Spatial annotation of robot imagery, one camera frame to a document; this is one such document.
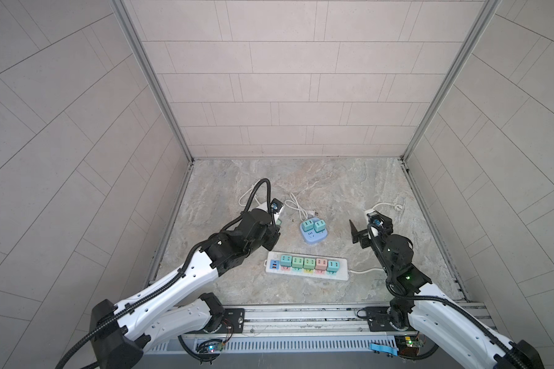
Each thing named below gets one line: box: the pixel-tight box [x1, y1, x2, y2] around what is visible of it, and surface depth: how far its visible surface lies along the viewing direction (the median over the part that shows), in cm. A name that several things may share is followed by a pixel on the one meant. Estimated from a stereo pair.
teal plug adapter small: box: [326, 260, 341, 274], surface depth 79 cm
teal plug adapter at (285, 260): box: [280, 255, 293, 267], surface depth 79 cm
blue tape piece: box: [369, 342, 399, 357], surface depth 67 cm
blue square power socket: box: [300, 218, 329, 245], surface depth 89 cm
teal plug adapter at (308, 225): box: [301, 219, 314, 233], surface depth 88 cm
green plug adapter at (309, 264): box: [303, 257, 316, 272], surface depth 79 cm
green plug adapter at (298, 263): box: [291, 256, 304, 270], surface depth 79 cm
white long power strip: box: [263, 250, 350, 282], surface depth 80 cm
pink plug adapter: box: [315, 258, 328, 275], surface depth 79 cm
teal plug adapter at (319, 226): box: [313, 219, 327, 233], surface depth 88 cm
